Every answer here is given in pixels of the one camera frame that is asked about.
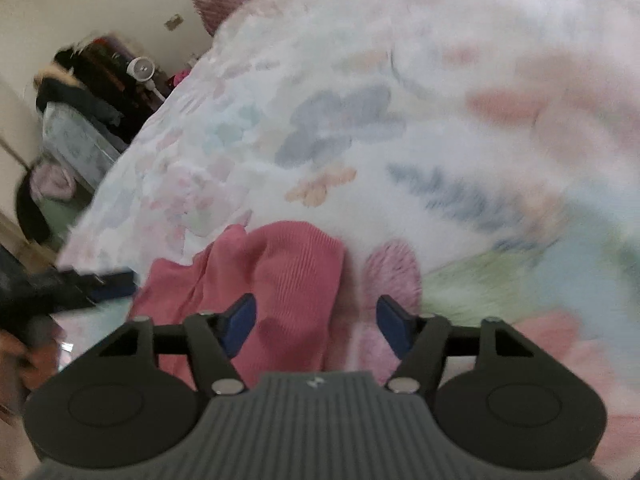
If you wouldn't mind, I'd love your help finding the dark cluttered nightstand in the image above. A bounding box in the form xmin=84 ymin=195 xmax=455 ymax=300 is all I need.
xmin=34 ymin=34 xmax=168 ymax=147

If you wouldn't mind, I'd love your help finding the floral blanket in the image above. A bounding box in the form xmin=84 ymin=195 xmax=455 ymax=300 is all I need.
xmin=55 ymin=0 xmax=640 ymax=466

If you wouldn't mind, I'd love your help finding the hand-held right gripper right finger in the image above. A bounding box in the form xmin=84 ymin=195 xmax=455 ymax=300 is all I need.
xmin=376 ymin=295 xmax=536 ymax=395

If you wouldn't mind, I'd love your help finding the pale pink cloth bundle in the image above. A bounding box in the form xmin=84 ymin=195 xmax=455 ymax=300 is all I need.
xmin=29 ymin=161 xmax=75 ymax=202

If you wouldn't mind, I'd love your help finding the pink ribbed shirt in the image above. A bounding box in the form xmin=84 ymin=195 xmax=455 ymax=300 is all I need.
xmin=129 ymin=222 xmax=347 ymax=392

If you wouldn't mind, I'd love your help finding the white standing fan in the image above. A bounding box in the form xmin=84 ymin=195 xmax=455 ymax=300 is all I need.
xmin=125 ymin=56 xmax=167 ymax=103

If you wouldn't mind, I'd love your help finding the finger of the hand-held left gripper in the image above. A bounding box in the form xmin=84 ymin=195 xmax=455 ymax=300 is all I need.
xmin=55 ymin=269 xmax=138 ymax=312

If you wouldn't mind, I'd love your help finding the floral garment cover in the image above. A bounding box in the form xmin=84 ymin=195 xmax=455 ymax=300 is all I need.
xmin=41 ymin=102 xmax=128 ymax=193

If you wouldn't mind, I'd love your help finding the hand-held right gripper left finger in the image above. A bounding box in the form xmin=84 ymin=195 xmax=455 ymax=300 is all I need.
xmin=97 ymin=294 xmax=257 ymax=396

